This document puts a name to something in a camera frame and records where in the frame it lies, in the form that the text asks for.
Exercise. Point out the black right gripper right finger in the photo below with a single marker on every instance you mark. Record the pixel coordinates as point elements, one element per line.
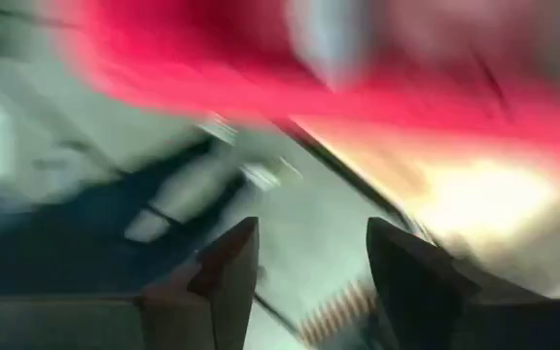
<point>416,291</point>

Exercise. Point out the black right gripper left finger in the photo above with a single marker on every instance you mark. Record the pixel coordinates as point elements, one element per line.
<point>226,272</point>

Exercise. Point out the large red plastic bin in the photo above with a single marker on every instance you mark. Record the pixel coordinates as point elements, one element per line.
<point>260,63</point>

